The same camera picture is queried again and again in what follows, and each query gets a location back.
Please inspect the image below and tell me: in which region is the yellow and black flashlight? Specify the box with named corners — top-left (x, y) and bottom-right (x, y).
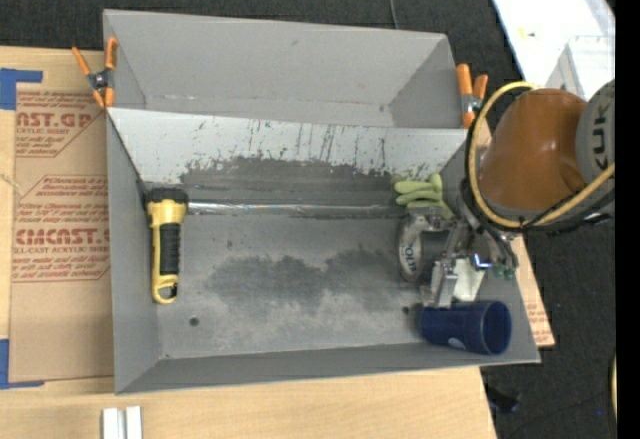
top-left (144, 186), bottom-right (190, 306)

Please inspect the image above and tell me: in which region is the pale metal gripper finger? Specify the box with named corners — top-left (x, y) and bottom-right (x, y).
top-left (428, 262), bottom-right (446, 304)
top-left (440, 268), bottom-right (460, 309)

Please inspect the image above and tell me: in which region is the silver can with blue print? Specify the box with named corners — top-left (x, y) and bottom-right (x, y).
top-left (396, 216), bottom-right (451, 284)

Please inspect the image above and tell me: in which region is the light green glove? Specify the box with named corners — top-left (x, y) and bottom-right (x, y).
top-left (393, 171), bottom-right (454, 219)

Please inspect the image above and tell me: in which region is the brown cardboard board, red print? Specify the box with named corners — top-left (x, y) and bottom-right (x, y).
top-left (0, 45), bottom-right (556, 391)

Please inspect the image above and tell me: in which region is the grey metal bin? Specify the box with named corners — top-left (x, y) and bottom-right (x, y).
top-left (102, 9), bottom-right (542, 396)

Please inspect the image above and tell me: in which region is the dark blue cup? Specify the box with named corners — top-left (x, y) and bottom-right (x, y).
top-left (414, 299), bottom-right (514, 357)

